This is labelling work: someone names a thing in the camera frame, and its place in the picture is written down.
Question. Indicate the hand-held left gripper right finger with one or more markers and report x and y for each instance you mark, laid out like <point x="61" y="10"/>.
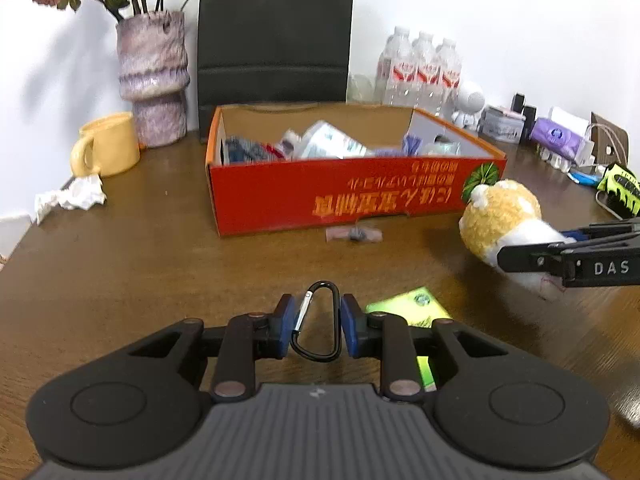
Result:
<point x="350" y="325"/>

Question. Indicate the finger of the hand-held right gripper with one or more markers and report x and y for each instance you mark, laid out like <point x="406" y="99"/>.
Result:
<point x="525" y="257"/>
<point x="605" y="230"/>

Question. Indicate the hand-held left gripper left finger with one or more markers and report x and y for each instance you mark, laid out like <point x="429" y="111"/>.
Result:
<point x="285" y="327"/>

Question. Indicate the black carabiner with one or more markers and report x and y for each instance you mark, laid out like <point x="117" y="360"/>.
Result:
<point x="300" y="316"/>

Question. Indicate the yellow white plush toy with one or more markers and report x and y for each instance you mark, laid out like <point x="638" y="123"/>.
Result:
<point x="500" y="220"/>

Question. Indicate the red cardboard box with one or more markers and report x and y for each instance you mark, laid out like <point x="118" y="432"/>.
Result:
<point x="350" y="195"/>

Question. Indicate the blue snack packet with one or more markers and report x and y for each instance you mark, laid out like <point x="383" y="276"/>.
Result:
<point x="245" y="151"/>

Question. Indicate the white wipes box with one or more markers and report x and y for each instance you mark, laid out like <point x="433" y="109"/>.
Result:
<point x="330" y="141"/>

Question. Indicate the neon green black object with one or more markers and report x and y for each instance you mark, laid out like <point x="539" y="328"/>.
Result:
<point x="622" y="187"/>

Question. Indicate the small blue packet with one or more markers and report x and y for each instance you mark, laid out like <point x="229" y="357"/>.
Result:
<point x="585" y="178"/>

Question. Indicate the green tissue pack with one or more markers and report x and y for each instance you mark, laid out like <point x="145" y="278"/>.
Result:
<point x="410" y="307"/>

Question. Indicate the white plug adapters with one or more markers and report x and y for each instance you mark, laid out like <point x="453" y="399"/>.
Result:
<point x="555" y="157"/>

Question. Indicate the brown paper tag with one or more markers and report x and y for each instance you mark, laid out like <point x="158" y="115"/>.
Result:
<point x="607" y="140"/>

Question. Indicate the purple tissue pack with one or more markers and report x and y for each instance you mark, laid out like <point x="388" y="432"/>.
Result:
<point x="557" y="135"/>

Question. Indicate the clear plastic item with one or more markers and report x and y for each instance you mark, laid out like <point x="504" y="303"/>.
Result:
<point x="442" y="148"/>

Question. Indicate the small black bottles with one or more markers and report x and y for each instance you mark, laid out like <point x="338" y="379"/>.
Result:
<point x="527" y="115"/>

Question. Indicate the white robot toy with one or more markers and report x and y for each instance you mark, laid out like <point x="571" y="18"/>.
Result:
<point x="470" y="97"/>

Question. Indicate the clear water bottle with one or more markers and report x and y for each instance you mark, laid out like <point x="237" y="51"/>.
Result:
<point x="426" y="75"/>
<point x="448" y="80"/>
<point x="396" y="70"/>

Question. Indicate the crumpled white tissue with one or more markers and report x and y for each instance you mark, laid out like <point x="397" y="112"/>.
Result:
<point x="75" y="197"/>

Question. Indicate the yellow mug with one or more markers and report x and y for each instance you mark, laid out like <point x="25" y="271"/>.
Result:
<point x="115" y="145"/>

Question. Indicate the purple ceramic vase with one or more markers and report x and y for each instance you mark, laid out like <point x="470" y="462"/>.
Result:
<point x="152" y="75"/>

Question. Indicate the white box on floor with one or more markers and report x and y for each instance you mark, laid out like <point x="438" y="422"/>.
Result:
<point x="12" y="235"/>

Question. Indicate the black paper bag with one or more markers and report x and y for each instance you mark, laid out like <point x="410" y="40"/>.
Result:
<point x="275" y="35"/>

